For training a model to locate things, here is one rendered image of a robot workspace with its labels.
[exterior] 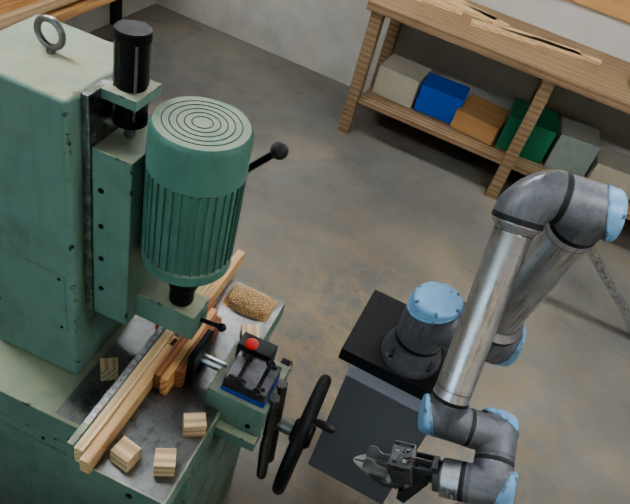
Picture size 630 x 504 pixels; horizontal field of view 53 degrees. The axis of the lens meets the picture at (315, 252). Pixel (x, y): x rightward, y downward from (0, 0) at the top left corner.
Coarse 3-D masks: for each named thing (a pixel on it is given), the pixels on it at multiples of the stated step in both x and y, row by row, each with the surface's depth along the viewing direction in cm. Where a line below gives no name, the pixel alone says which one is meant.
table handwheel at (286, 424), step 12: (324, 384) 140; (312, 396) 137; (324, 396) 155; (312, 408) 134; (288, 420) 145; (300, 420) 133; (312, 420) 134; (288, 432) 145; (300, 432) 132; (312, 432) 143; (300, 444) 132; (288, 456) 132; (288, 468) 132; (276, 480) 135; (288, 480) 148; (276, 492) 138
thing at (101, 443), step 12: (240, 252) 166; (240, 264) 167; (228, 276) 160; (216, 288) 155; (180, 336) 142; (156, 360) 136; (144, 384) 131; (132, 396) 128; (144, 396) 133; (120, 408) 126; (132, 408) 128; (120, 420) 124; (108, 432) 121; (96, 444) 119; (108, 444) 123; (84, 456) 117; (96, 456) 119; (84, 468) 118
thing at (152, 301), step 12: (144, 288) 133; (156, 288) 133; (168, 288) 134; (144, 300) 132; (156, 300) 131; (168, 300) 132; (204, 300) 134; (144, 312) 134; (156, 312) 133; (168, 312) 131; (180, 312) 130; (192, 312) 131; (204, 312) 135; (168, 324) 134; (180, 324) 132; (192, 324) 131; (192, 336) 134
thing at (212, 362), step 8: (208, 336) 137; (200, 344) 135; (208, 344) 138; (192, 352) 133; (200, 352) 134; (208, 352) 141; (192, 360) 132; (200, 360) 137; (208, 360) 136; (216, 360) 137; (192, 368) 134; (200, 368) 140; (216, 368) 136; (192, 376) 136
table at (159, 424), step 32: (224, 288) 161; (224, 320) 153; (256, 320) 156; (224, 352) 146; (192, 384) 138; (160, 416) 131; (192, 448) 127; (96, 480) 122; (128, 480) 120; (160, 480) 121
